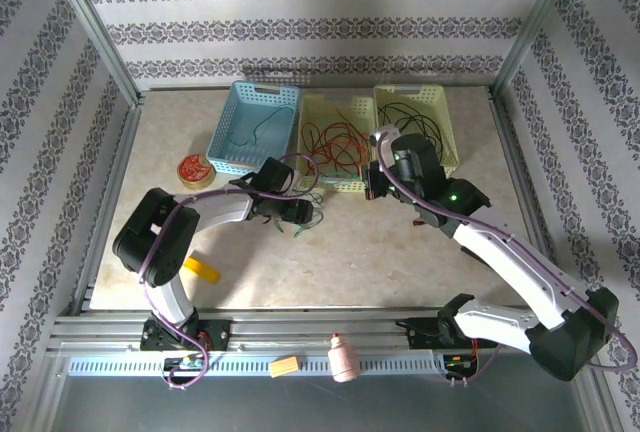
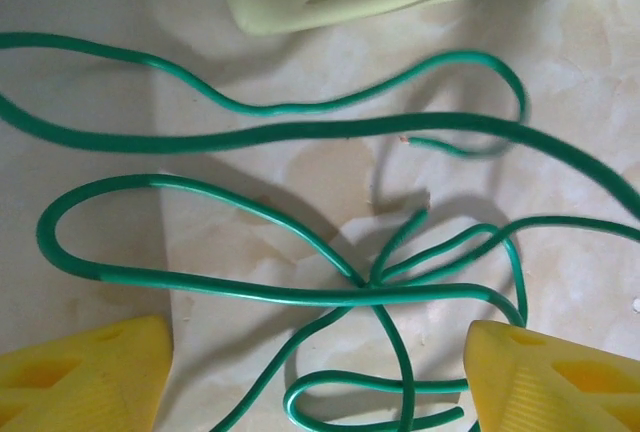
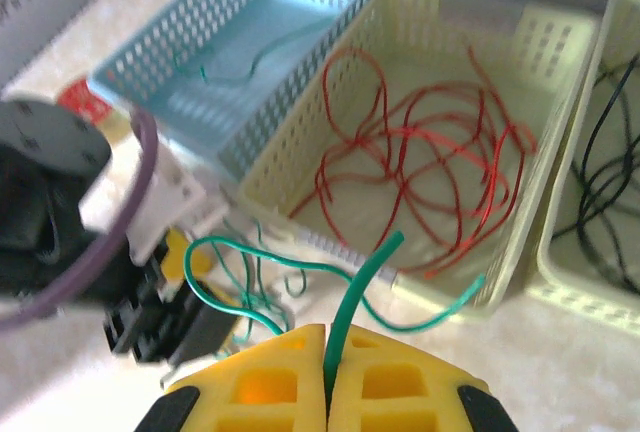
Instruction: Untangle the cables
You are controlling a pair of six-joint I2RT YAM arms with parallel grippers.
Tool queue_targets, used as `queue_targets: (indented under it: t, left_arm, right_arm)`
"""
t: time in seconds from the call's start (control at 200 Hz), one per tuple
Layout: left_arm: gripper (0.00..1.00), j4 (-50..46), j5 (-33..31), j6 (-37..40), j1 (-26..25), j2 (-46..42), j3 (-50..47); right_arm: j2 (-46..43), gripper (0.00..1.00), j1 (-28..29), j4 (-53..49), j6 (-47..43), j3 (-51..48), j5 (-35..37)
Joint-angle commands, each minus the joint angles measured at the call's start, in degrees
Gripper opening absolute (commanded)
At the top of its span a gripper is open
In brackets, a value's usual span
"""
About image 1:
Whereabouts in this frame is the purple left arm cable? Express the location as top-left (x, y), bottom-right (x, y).
top-left (139, 152), bottom-right (321, 392)

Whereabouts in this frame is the thin black cable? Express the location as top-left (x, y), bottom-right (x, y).
top-left (379, 101), bottom-right (441, 138)
top-left (377, 103), bottom-right (401, 136)
top-left (414, 103), bottom-right (446, 163)

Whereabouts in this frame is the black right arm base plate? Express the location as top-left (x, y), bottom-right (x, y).
top-left (397, 316), bottom-right (496, 351)

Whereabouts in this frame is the grey metal sheet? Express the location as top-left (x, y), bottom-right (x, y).
top-left (49, 351), bottom-right (601, 432)

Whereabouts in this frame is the thin green cable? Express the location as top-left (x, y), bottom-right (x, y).
top-left (291, 176), bottom-right (366, 239)

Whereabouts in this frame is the aluminium frame post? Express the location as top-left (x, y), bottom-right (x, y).
top-left (492, 0), bottom-right (589, 98)
top-left (42, 0), bottom-right (146, 108)

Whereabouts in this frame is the wide aluminium frame rail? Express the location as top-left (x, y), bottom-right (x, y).
top-left (47, 307), bottom-right (596, 353)

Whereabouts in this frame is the low pale yellow plastic basket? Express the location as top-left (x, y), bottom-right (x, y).
top-left (298, 93), bottom-right (380, 192)

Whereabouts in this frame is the slotted grey cable duct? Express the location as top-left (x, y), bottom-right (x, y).
top-left (66, 355), bottom-right (484, 377)

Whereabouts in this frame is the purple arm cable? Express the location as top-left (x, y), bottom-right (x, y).
top-left (139, 152), bottom-right (321, 392)
top-left (369, 126), bottom-right (639, 389)

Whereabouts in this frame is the blue plastic basket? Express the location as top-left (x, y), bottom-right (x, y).
top-left (205, 80), bottom-right (304, 178)

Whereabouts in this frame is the tall pale yellow plastic basket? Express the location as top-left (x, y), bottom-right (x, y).
top-left (372, 83), bottom-right (460, 181)

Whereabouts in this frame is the small circuit board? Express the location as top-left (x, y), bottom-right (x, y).
top-left (163, 355), bottom-right (207, 372)
top-left (443, 354), bottom-right (479, 372)

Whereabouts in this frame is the yellow block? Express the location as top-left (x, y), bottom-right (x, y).
top-left (182, 255), bottom-right (221, 284)

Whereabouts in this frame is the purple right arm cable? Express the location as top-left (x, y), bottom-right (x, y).
top-left (369, 126), bottom-right (639, 389)

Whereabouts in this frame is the tan wooden block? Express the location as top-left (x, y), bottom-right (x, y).
top-left (268, 356), bottom-right (300, 379)

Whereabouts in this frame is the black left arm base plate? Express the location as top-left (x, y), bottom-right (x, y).
top-left (139, 319), bottom-right (234, 353)

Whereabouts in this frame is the pink plastic bottle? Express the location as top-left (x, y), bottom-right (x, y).
top-left (326, 331), bottom-right (361, 384)

